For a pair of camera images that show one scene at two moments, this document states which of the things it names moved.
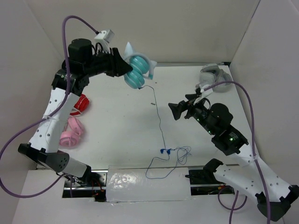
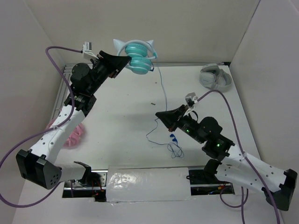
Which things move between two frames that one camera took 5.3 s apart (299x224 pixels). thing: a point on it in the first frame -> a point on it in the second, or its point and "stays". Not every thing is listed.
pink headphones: x=74 y=128 stays
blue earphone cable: x=160 y=167 -> x=174 y=148
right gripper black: x=176 y=108 -> x=169 y=118
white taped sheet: x=130 y=184 stays
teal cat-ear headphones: x=142 y=66 -> x=140 y=52
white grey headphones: x=211 y=74 stays
